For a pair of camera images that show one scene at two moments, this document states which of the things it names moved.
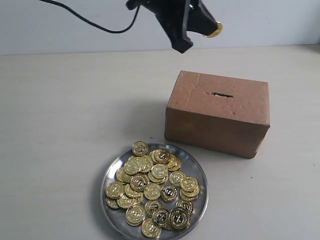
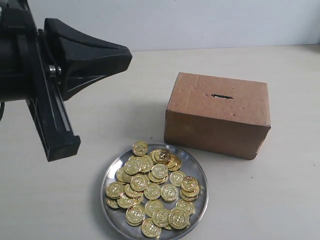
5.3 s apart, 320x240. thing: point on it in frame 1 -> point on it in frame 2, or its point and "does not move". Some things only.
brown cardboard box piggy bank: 227,114 does not move
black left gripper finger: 172,15 -> 48,105
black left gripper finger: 199,19 -> 26,68
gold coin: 114,190 does not move
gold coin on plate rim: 139,148 does not move
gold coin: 179,218 does not move
